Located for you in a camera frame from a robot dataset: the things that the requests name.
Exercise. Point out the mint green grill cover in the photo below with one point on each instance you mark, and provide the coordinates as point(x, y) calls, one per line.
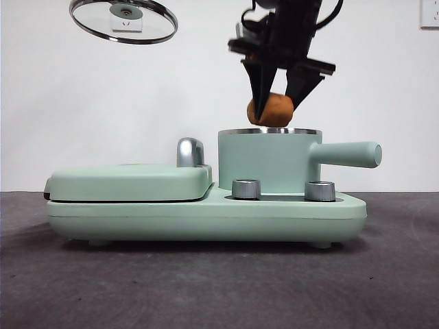
point(127, 181)

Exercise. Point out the mint green breakfast machine base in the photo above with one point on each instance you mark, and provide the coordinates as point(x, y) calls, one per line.
point(205, 219)

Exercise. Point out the white wall socket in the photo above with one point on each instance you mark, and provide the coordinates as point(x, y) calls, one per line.
point(430, 15)
point(118, 26)

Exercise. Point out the brown potato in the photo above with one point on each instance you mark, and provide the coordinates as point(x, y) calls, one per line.
point(276, 113)

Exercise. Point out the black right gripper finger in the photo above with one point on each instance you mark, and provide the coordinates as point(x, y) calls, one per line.
point(302, 85)
point(261, 85)

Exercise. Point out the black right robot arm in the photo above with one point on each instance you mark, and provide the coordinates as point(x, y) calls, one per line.
point(291, 31)

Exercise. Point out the silver control knob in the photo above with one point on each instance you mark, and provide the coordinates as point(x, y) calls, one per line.
point(319, 192)
point(245, 189)

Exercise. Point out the glass lid with green knob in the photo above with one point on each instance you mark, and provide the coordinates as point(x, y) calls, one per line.
point(89, 17)

